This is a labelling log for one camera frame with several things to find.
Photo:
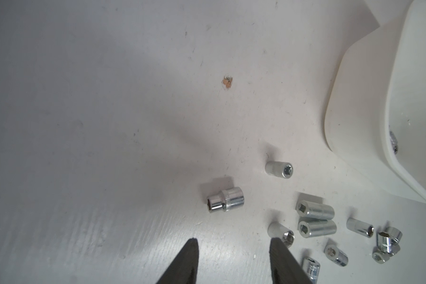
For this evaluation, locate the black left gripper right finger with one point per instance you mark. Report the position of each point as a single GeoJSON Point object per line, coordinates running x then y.
{"type": "Point", "coordinates": [284, 267]}

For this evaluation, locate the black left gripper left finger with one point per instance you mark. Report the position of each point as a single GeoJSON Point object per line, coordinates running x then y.
{"type": "Point", "coordinates": [184, 267]}

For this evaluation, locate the chrome socket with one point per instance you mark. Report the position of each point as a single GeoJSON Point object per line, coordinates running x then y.
{"type": "Point", "coordinates": [318, 228]}
{"type": "Point", "coordinates": [313, 210]}
{"type": "Point", "coordinates": [279, 169]}
{"type": "Point", "coordinates": [312, 269]}
{"type": "Point", "coordinates": [226, 200]}
{"type": "Point", "coordinates": [277, 230]}
{"type": "Point", "coordinates": [360, 227]}
{"type": "Point", "coordinates": [394, 142]}
{"type": "Point", "coordinates": [337, 256]}
{"type": "Point", "coordinates": [381, 257]}
{"type": "Point", "coordinates": [388, 240]}

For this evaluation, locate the white plastic storage box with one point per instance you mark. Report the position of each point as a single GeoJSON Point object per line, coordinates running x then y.
{"type": "Point", "coordinates": [381, 86]}

